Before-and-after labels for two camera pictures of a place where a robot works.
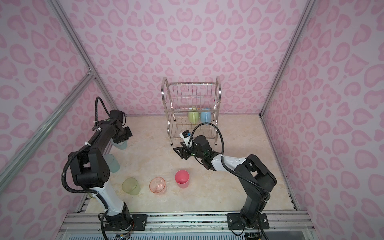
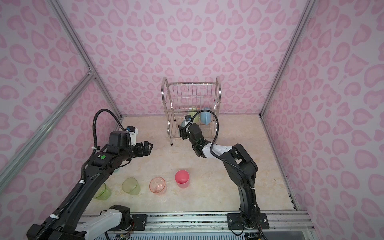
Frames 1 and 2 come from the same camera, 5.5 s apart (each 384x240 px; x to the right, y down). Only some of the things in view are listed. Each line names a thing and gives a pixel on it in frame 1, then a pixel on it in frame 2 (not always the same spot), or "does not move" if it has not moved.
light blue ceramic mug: (205, 117) does not move
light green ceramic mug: (193, 117) does not move
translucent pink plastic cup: (157, 185) does not move
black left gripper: (129, 134) → (141, 152)
